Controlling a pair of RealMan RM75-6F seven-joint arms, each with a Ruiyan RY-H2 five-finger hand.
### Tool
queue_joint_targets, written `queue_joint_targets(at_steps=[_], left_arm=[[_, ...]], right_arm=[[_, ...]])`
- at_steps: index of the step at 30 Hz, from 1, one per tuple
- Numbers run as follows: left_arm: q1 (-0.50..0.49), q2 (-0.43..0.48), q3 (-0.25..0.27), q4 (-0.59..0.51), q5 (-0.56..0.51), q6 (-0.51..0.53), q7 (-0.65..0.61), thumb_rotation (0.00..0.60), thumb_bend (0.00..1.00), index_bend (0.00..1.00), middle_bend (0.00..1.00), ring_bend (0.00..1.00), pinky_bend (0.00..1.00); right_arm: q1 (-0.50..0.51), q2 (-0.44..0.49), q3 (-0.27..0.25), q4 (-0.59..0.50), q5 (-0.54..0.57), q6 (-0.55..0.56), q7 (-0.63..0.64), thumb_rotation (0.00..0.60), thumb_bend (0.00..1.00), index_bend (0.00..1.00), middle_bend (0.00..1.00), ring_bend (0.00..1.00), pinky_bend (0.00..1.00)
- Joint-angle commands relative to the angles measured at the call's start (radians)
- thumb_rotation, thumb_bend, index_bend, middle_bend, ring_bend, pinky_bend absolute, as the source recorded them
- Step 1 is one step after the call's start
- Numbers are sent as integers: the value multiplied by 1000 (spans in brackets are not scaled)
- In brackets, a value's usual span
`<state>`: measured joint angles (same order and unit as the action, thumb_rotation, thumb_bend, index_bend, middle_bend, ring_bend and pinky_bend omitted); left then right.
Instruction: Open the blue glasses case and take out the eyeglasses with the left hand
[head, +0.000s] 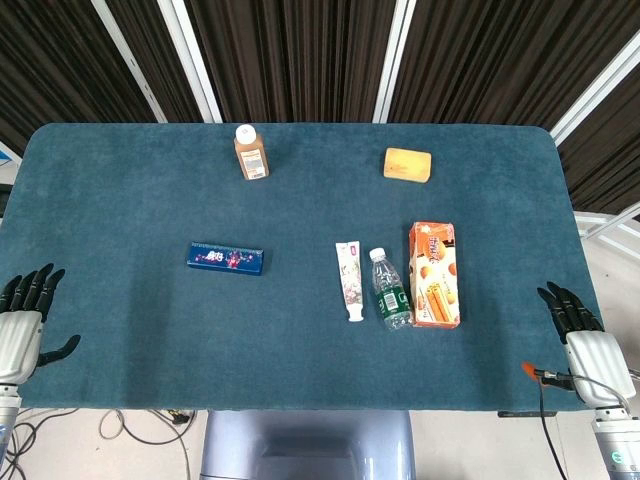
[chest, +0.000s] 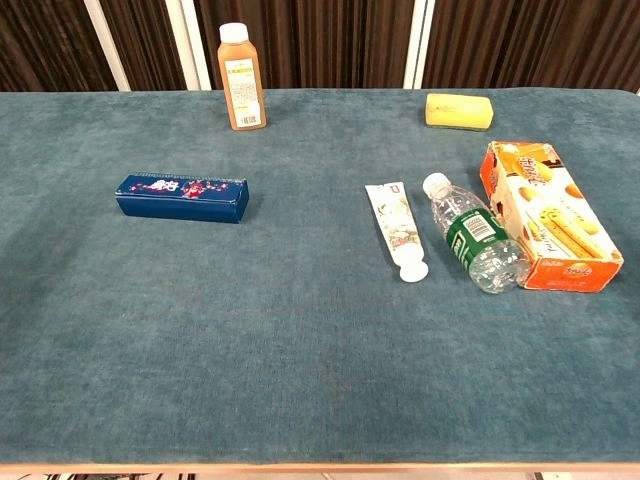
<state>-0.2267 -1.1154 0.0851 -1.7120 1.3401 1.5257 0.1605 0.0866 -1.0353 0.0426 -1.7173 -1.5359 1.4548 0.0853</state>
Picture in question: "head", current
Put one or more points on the brown juice bottle white cap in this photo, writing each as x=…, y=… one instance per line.
x=252, y=157

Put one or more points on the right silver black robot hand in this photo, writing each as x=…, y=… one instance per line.
x=597, y=360

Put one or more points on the yellow sponge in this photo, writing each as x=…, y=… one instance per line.
x=407, y=165

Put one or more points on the white metal rack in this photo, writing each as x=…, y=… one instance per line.
x=607, y=230

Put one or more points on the teal blue table cloth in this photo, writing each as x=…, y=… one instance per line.
x=300, y=210

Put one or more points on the white frame post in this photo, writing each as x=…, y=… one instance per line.
x=192, y=62
x=595, y=92
x=392, y=62
x=130, y=62

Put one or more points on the orange biscuit box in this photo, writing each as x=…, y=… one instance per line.
x=435, y=275

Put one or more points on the white floral toothpaste tube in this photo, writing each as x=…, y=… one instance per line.
x=350, y=280

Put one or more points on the orange tipped black connector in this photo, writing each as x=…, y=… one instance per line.
x=555, y=377

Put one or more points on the clear water bottle green label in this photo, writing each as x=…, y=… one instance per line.
x=391, y=295

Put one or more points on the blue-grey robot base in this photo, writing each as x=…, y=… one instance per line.
x=305, y=445

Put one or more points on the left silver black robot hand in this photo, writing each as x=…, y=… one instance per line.
x=20, y=340

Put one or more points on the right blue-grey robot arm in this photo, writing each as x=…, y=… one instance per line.
x=617, y=445

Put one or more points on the dark brown pleated curtain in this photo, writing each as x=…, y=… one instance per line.
x=300, y=55

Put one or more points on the blue box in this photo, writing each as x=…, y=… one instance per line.
x=225, y=259

